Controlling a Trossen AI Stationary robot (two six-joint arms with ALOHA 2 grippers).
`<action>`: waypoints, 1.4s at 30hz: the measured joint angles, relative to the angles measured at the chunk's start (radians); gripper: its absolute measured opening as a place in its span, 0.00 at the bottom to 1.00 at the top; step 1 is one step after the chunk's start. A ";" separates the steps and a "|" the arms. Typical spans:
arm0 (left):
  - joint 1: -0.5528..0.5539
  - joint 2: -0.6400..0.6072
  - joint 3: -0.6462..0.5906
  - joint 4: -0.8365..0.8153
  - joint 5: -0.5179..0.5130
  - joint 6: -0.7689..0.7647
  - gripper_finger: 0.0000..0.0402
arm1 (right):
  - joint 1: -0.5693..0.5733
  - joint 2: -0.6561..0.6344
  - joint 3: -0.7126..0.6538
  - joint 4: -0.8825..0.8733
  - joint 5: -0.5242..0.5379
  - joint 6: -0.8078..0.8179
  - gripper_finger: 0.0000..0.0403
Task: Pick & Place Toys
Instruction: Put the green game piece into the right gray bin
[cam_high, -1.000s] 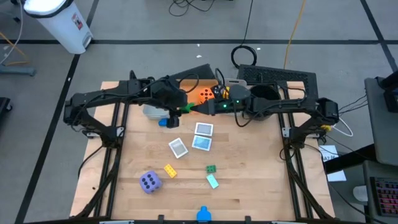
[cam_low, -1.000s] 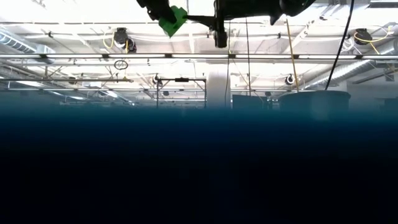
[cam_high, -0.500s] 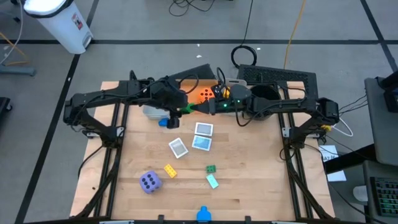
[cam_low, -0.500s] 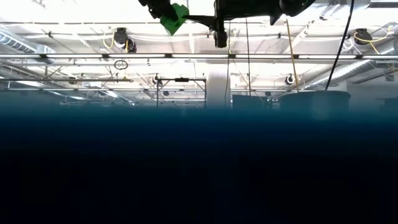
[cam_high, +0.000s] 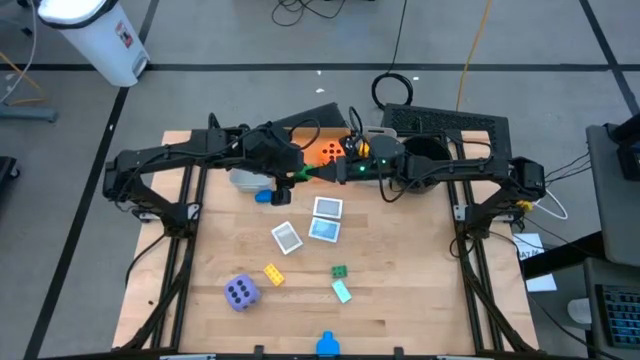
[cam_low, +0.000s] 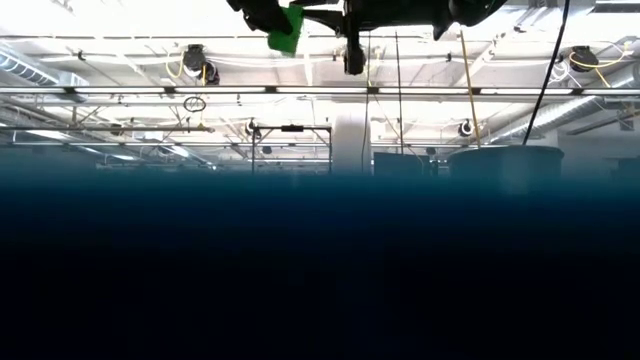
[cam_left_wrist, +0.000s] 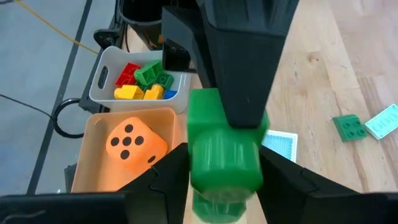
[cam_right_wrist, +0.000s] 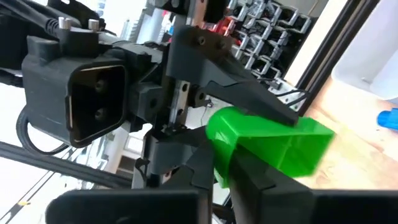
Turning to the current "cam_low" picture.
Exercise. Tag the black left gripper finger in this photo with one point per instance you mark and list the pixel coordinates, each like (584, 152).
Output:
(260, 15)

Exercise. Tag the large green toy block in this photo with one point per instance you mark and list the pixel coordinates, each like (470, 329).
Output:
(287, 42)

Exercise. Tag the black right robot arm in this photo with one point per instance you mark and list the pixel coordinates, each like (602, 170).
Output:
(475, 10)

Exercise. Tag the long ceiling light bar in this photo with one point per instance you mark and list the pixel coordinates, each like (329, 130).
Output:
(310, 90)

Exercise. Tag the white column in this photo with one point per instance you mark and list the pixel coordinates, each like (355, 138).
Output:
(350, 145)

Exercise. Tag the dark background panel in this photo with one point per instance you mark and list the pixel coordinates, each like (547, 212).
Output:
(400, 167)

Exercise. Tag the black plastic bucket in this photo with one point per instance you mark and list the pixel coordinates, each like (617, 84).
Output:
(505, 170)

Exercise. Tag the black background frame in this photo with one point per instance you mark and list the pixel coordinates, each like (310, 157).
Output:
(292, 128)

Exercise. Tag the silver flexible duct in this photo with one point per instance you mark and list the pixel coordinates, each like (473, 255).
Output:
(590, 102)

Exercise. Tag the silver ceiling air duct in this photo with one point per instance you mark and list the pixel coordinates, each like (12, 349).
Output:
(30, 72)

